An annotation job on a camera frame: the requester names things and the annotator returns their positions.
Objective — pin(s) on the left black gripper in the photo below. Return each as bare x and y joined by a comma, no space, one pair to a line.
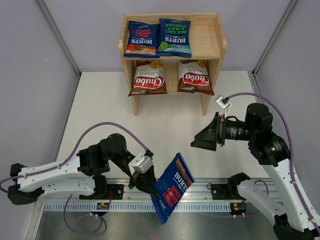
145,181

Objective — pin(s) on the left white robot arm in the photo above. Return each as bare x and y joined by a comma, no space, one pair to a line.
84,174

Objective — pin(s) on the wooden two-tier shelf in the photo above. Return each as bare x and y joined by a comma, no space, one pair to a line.
208,41

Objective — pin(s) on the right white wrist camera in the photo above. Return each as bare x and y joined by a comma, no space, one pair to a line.
224,103

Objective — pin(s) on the Chuba cassava chips bag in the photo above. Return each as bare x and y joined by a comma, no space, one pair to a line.
193,77
148,78

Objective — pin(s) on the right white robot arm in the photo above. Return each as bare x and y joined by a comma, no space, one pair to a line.
293,218

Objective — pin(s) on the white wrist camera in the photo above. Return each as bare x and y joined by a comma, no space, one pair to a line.
224,103
140,164

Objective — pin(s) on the white slotted cable duct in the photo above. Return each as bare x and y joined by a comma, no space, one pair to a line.
81,206

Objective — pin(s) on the blue Burts spicy chilli bag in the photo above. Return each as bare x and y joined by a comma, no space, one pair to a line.
172,184

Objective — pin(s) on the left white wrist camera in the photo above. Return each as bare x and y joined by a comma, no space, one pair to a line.
140,164

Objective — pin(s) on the blue Burts sea salt bag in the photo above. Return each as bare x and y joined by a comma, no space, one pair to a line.
174,38

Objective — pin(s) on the aluminium mounting rail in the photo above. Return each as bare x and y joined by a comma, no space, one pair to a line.
97,189

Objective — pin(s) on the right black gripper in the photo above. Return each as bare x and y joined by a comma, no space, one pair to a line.
215,132

